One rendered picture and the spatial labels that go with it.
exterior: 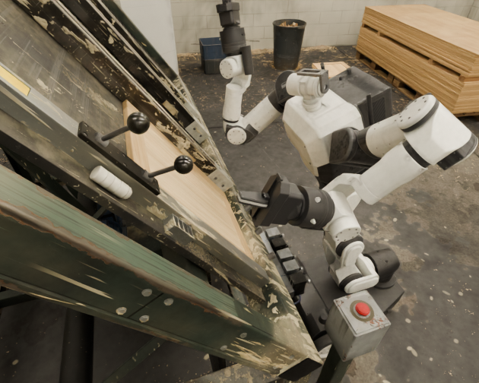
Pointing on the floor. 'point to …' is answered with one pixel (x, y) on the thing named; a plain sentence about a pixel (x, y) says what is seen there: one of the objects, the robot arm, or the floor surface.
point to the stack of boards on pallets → (432, 55)
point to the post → (333, 368)
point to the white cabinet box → (154, 26)
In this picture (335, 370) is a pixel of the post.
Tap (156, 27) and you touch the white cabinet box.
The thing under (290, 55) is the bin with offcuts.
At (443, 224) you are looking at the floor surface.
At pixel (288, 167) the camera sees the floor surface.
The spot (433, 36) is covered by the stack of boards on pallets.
